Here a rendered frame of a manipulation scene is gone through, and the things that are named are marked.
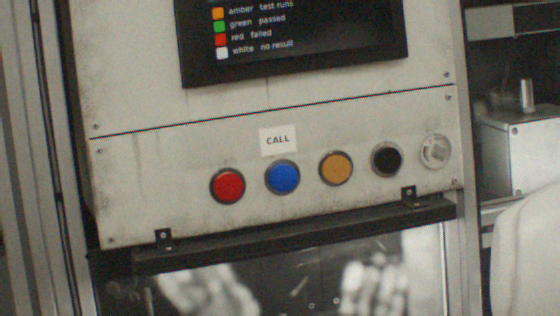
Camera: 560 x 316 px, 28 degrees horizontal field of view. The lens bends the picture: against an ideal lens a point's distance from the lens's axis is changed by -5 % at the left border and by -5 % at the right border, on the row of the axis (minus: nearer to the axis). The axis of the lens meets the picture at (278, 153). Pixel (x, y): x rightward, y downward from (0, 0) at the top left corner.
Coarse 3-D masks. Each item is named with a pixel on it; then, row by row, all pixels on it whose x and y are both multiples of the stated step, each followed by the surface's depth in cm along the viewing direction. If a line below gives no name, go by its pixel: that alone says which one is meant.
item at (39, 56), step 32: (32, 0) 119; (32, 32) 119; (32, 64) 119; (32, 96) 120; (64, 96) 121; (32, 128) 121; (64, 128) 122; (64, 160) 122; (64, 192) 123; (64, 224) 124; (64, 256) 125; (64, 288) 124
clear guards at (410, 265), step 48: (480, 0) 132; (528, 0) 134; (480, 48) 133; (528, 48) 135; (480, 96) 134; (528, 96) 136; (480, 144) 135; (528, 144) 137; (480, 192) 136; (528, 192) 138; (192, 240) 127; (384, 240) 134; (432, 240) 135; (480, 240) 137; (96, 288) 125; (144, 288) 127; (192, 288) 128; (240, 288) 130; (288, 288) 131; (336, 288) 133; (384, 288) 135; (432, 288) 136
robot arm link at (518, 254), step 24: (552, 192) 81; (504, 216) 83; (528, 216) 80; (552, 216) 79; (504, 240) 81; (528, 240) 79; (552, 240) 78; (504, 264) 80; (528, 264) 79; (552, 264) 78; (504, 288) 80; (528, 288) 79; (552, 288) 78; (504, 312) 81; (528, 312) 79; (552, 312) 78
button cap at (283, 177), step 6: (276, 168) 127; (282, 168) 127; (288, 168) 127; (270, 174) 127; (276, 174) 127; (282, 174) 127; (288, 174) 127; (294, 174) 127; (270, 180) 127; (276, 180) 127; (282, 180) 127; (288, 180) 127; (294, 180) 127; (276, 186) 127; (282, 186) 127; (288, 186) 127
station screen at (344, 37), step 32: (224, 0) 121; (256, 0) 122; (288, 0) 123; (320, 0) 123; (352, 0) 124; (384, 0) 125; (224, 32) 121; (256, 32) 122; (288, 32) 123; (320, 32) 124; (352, 32) 125; (384, 32) 126; (224, 64) 122
